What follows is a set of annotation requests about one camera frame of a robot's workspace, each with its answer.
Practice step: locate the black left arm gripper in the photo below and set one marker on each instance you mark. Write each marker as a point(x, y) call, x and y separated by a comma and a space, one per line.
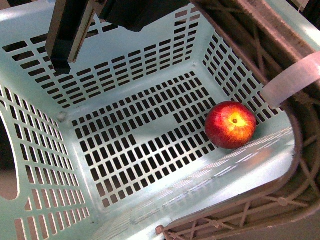
point(71, 20)

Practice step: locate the light blue plastic basket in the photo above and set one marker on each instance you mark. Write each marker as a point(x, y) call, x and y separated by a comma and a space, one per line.
point(118, 146)

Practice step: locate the red yellow apple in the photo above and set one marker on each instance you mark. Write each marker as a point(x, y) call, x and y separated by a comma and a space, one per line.
point(230, 125)

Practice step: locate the brown basket handle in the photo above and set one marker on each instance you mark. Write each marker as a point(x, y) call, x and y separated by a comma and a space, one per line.
point(282, 49)

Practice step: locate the white zip tie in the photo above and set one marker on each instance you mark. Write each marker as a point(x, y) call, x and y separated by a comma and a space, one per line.
point(292, 80)

